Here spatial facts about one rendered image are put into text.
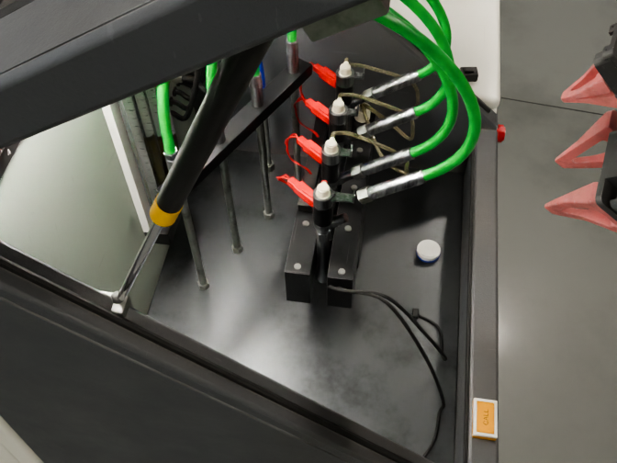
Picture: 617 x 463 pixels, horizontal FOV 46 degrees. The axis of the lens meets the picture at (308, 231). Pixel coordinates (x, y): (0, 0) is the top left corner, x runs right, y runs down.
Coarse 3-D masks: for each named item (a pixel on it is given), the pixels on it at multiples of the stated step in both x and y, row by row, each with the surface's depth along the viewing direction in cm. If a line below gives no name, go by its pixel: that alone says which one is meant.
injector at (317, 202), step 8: (320, 200) 95; (328, 200) 95; (320, 208) 96; (328, 208) 97; (320, 216) 98; (328, 216) 98; (336, 216) 100; (344, 216) 99; (320, 224) 99; (328, 224) 100; (336, 224) 100; (320, 232) 102; (328, 232) 102; (320, 240) 103; (328, 240) 104; (320, 248) 105; (328, 248) 105; (320, 256) 107; (328, 256) 107; (320, 264) 108; (328, 264) 109; (320, 272) 110; (320, 280) 112
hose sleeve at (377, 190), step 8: (400, 176) 91; (408, 176) 90; (416, 176) 90; (376, 184) 93; (384, 184) 92; (392, 184) 92; (400, 184) 91; (408, 184) 91; (416, 184) 90; (368, 192) 94; (376, 192) 93; (384, 192) 93; (392, 192) 92
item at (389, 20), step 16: (384, 16) 72; (400, 32) 73; (416, 32) 73; (432, 48) 74; (448, 64) 75; (464, 80) 77; (160, 96) 85; (464, 96) 78; (160, 112) 87; (480, 128) 82; (464, 144) 84; (448, 160) 87; (464, 160) 86; (432, 176) 89
